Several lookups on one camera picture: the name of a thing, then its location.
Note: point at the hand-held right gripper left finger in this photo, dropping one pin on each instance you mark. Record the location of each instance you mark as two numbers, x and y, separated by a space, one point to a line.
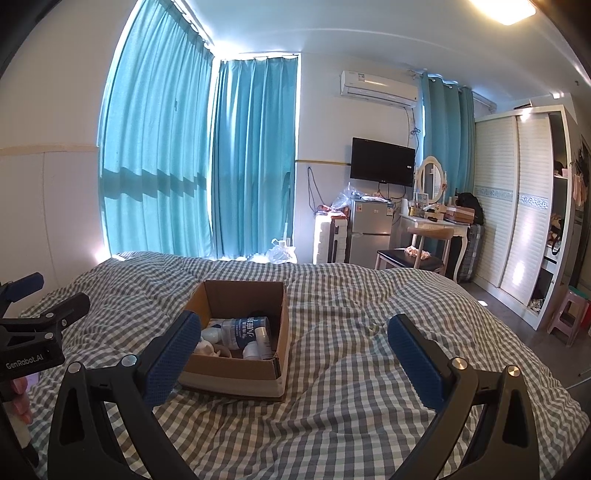
171 355

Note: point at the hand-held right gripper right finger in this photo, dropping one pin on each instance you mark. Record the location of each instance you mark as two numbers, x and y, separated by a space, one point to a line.
415 360

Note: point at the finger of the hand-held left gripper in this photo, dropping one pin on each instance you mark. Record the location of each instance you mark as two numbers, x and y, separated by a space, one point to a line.
27 284
69 307

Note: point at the cardboard box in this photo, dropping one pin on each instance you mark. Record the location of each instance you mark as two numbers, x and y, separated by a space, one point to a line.
231 376

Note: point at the clear water bottle blue label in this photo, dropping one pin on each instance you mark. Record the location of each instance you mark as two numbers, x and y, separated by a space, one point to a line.
240 332

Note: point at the small white bottle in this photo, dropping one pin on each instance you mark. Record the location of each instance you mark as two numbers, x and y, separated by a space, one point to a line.
256 346

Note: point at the person's left hand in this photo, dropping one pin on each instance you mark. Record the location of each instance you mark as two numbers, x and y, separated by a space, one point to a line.
21 406

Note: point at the white round object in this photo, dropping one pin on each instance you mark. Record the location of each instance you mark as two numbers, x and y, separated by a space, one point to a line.
210 334

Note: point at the grey checkered blanket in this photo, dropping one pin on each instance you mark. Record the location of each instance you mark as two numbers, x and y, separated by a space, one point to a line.
346 300

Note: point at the chair with black seat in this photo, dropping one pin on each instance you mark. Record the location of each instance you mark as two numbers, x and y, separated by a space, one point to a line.
406 262

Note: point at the dark suitcase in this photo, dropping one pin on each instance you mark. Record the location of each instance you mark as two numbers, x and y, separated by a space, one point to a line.
474 254

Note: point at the silver fridge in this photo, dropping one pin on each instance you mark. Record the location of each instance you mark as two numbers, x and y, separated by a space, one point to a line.
369 235

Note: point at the white dressing table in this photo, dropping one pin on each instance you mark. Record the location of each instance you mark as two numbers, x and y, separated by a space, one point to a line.
415 224

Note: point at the white suitcase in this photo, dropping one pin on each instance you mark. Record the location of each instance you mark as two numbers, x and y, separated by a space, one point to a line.
323 240

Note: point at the white plastic bag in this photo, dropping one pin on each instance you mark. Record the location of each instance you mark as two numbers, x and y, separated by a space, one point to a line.
282 253

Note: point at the brown box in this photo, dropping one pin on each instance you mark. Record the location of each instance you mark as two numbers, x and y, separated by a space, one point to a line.
459 214

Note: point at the black bag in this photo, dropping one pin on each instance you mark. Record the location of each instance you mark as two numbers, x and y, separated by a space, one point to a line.
468 207

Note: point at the pink plastic stool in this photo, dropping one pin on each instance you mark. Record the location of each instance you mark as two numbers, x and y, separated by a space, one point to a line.
570 314

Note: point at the clear plastic bag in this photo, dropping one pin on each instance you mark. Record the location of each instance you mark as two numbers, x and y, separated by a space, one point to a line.
344 198

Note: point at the oval vanity mirror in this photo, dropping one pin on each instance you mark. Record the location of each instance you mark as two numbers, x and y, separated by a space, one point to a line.
431 177

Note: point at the white sliding-door wardrobe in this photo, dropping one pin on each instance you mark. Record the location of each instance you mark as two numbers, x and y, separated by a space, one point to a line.
521 207

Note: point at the wide teal curtain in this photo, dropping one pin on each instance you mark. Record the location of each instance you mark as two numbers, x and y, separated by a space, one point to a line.
152 138

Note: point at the narrow teal curtain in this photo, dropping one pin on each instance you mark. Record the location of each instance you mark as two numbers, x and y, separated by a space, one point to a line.
452 134

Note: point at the hanging clothes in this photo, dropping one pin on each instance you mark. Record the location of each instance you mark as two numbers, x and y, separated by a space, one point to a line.
579 189

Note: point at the white air conditioner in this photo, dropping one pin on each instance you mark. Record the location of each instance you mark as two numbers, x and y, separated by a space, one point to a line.
378 85

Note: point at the ceiling lamp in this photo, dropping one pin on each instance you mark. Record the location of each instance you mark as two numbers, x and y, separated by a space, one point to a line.
503 9

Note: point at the black wall television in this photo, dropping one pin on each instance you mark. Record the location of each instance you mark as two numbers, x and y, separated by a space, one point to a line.
381 161

